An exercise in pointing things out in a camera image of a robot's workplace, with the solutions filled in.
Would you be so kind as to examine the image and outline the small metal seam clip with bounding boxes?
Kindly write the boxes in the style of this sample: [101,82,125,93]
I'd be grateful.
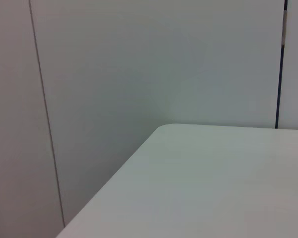
[281,9,288,47]

